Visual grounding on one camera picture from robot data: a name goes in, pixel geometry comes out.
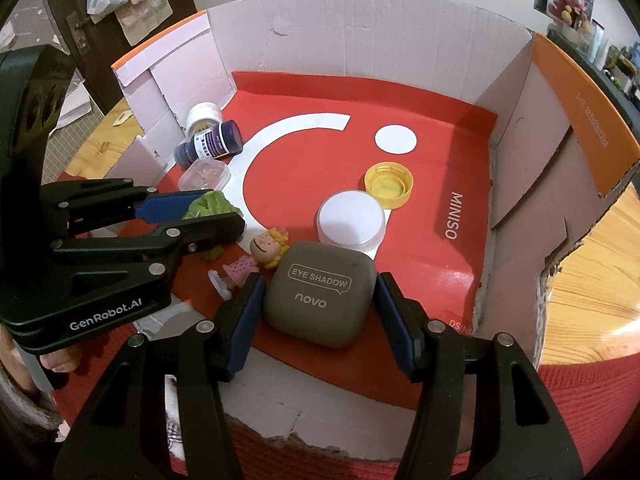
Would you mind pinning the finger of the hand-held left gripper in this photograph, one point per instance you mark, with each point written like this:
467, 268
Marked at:
170, 205
200, 230

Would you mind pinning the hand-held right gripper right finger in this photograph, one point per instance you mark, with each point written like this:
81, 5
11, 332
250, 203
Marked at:
395, 330

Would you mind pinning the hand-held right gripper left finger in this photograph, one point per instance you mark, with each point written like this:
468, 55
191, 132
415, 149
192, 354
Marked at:
245, 330

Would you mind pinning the green plush toy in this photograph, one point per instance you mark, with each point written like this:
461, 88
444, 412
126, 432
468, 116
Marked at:
212, 205

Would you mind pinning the clear plastic case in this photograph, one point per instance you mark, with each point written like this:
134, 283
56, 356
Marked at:
202, 175

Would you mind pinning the blonde doll figurine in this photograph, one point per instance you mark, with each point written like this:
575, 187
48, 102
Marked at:
265, 247

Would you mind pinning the taupe eyeshadow case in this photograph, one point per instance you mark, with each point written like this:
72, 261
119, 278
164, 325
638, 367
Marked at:
320, 310

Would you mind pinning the purple paint bottle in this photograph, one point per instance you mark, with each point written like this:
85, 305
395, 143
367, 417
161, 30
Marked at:
220, 140

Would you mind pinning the round white lidded jar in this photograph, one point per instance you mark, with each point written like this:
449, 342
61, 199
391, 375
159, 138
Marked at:
350, 220

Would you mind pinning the orange cardboard box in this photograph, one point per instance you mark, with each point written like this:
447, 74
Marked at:
350, 25

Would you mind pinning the person's left forearm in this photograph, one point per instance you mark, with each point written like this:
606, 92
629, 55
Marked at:
25, 410

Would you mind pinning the person's left hand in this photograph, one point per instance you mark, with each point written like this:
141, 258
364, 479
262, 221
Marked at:
60, 361

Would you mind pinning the small white jar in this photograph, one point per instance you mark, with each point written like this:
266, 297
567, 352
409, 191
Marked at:
204, 112

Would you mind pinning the small paper card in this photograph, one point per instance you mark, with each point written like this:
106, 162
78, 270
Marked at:
122, 118

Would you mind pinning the dark wooden door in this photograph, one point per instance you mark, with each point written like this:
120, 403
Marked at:
100, 60

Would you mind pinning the yellow bottle cap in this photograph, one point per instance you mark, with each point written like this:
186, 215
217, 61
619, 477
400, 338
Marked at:
387, 185

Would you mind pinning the beige hanging organizer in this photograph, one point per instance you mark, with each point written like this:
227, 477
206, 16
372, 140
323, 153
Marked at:
150, 20

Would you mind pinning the red woven table mat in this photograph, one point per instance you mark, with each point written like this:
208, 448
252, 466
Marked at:
575, 410

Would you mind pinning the cluster of small bottles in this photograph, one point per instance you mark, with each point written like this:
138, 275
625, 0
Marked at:
615, 60

